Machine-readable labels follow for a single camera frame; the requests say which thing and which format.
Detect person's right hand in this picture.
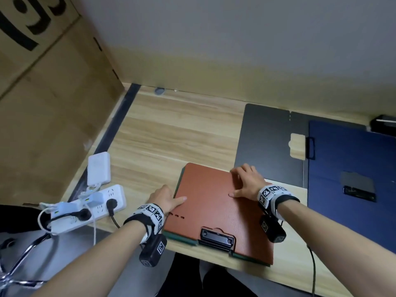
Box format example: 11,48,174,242
228,163,267,202

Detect person's left hand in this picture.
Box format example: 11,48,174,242
148,184,188,215

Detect black folder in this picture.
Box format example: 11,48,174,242
234,103,369,189

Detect green folder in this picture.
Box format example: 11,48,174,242
161,165,273,268

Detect orange folder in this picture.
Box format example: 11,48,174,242
162,162,274,266

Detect blue folder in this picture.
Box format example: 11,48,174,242
307,120,396,254

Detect person's left forearm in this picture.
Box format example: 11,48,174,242
31,220,149,297

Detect person's right forearm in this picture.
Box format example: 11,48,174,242
277,200,396,297

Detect person's legs in black trousers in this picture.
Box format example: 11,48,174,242
156,252,257,297

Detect white power strip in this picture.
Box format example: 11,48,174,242
49,184,127,235

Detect black power plug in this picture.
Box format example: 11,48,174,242
106,198,121,229
46,208,93,231

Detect white power bank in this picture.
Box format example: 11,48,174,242
87,152,112,186

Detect black desk edge strip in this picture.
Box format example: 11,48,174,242
67,83,142,203

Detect large printed cardboard box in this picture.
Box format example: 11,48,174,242
0,0,125,207

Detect black box with white stripe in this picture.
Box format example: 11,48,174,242
370,114,396,137

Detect black chair with chrome base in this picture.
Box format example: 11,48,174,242
0,204,59,290

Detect left wrist strap with markers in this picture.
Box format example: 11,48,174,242
123,203,165,245

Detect wrist strap with markers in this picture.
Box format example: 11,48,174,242
257,184,301,222
123,203,165,245

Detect right wrist strap with markers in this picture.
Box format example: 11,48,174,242
257,184,301,222

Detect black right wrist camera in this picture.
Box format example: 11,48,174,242
259,214,287,244

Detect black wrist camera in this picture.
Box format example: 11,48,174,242
139,234,168,268
259,214,287,244

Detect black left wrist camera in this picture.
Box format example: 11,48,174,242
139,234,168,268

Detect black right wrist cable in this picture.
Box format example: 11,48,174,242
306,244,317,297

